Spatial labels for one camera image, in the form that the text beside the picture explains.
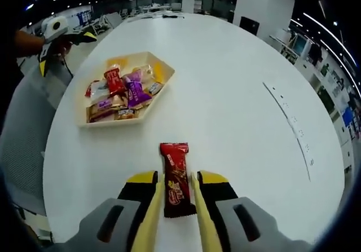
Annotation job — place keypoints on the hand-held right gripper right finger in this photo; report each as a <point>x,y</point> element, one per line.
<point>222,192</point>

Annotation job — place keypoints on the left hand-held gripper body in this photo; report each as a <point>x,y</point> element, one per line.
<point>52,29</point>

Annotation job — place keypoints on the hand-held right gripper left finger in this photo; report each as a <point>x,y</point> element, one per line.
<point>129,192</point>

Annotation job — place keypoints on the cream food tongs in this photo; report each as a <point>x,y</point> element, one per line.
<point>150,215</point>

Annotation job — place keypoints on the long red snack bar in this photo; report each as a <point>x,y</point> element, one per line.
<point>176,178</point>

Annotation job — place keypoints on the cream hexagonal container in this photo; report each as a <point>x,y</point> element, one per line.
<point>132,58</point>

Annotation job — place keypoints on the pile of snack packets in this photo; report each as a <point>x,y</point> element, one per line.
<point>135,94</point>

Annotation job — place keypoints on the person's left hand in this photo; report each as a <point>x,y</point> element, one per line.
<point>65,50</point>

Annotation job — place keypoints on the small black table object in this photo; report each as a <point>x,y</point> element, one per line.
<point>173,16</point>

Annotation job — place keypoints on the grey mesh office chair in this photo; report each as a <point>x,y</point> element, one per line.
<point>25,150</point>

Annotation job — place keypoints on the white square pillar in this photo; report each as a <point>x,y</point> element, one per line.
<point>262,1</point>

